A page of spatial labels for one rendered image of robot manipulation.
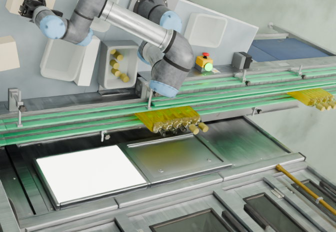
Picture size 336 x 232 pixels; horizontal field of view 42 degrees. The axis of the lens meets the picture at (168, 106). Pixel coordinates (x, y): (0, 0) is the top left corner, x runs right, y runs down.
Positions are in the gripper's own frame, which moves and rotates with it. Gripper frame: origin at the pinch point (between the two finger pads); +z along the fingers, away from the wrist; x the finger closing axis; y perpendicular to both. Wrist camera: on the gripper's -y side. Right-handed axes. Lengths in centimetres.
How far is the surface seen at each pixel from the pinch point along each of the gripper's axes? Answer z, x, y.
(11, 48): 3.2, 22.1, 1.8
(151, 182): -45, 54, -58
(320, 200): -82, 37, -127
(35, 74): 10.8, 34.5, -14.6
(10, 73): 10.7, 36.1, -3.6
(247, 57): 3, -2, -132
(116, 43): 7.2, 9.7, -47.4
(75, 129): -7, 52, -35
